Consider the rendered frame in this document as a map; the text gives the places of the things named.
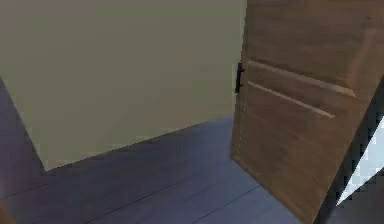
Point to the brown wooden room door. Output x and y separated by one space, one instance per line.
300 100

